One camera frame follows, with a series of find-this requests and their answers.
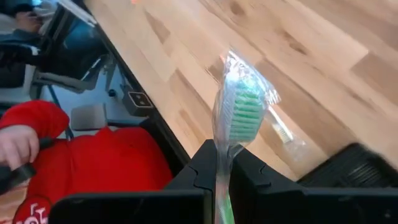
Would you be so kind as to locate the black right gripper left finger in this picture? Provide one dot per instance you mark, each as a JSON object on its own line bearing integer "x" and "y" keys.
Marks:
{"x": 186, "y": 199}

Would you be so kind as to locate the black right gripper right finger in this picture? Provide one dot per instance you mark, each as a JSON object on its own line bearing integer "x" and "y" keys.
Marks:
{"x": 280, "y": 205}

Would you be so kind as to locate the white orange toothbrush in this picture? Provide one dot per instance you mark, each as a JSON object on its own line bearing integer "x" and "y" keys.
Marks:
{"x": 281, "y": 127}

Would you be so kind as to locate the green toothbrush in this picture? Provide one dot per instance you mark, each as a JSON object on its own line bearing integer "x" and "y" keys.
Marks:
{"x": 245, "y": 115}

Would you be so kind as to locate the person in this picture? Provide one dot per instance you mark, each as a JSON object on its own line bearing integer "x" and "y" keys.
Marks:
{"x": 28, "y": 21}
{"x": 109, "y": 161}

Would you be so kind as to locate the grey chair armrest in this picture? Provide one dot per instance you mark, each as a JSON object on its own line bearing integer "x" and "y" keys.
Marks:
{"x": 88, "y": 117}

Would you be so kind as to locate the person's hand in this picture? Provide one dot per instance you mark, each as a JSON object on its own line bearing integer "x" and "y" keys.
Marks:
{"x": 17, "y": 144}

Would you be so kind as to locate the black office chair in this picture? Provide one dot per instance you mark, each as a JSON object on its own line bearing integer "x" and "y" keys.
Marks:
{"x": 74, "y": 46}

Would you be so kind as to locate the black aluminium table frame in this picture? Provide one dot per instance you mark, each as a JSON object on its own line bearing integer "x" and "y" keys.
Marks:
{"x": 168, "y": 146}

